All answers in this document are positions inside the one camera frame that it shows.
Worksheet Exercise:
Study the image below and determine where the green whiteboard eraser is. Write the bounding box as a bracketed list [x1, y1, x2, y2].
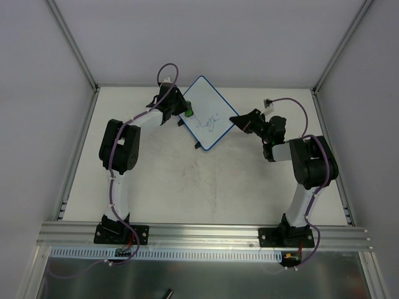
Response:
[184, 107, 194, 118]

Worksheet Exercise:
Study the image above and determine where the blue framed whiteboard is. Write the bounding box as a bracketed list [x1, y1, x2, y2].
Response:
[180, 75, 239, 151]

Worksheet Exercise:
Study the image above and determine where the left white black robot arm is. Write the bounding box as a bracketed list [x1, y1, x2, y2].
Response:
[94, 82, 191, 244]

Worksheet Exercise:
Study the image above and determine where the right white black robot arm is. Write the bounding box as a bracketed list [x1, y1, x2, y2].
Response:
[229, 109, 339, 248]

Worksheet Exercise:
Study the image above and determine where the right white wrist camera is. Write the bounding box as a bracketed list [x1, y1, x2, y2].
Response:
[262, 99, 274, 116]

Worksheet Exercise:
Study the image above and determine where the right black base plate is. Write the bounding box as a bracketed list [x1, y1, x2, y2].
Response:
[258, 226, 315, 249]

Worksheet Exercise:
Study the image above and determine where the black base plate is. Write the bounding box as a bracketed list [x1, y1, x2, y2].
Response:
[258, 226, 315, 249]
[94, 224, 150, 245]

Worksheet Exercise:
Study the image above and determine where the left aluminium frame post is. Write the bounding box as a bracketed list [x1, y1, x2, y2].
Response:
[44, 0, 98, 92]

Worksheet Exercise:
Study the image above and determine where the aluminium frame post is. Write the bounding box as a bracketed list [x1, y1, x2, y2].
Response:
[312, 0, 375, 95]
[44, 0, 98, 92]

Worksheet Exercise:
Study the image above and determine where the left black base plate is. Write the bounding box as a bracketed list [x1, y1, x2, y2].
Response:
[94, 224, 150, 245]

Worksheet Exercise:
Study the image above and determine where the right aluminium frame post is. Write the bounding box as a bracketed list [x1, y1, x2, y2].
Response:
[312, 0, 375, 95]

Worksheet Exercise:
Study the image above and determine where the white slotted cable duct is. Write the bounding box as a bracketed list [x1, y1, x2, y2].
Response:
[49, 247, 282, 263]

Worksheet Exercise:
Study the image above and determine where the aluminium front rail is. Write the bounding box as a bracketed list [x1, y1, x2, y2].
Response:
[36, 221, 375, 252]

